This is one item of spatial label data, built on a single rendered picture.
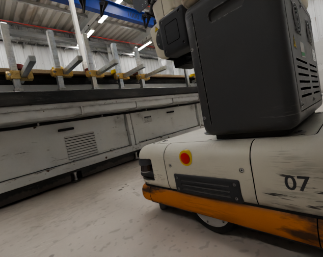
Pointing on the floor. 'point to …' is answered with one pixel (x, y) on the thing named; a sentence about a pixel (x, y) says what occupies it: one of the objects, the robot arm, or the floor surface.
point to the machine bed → (77, 138)
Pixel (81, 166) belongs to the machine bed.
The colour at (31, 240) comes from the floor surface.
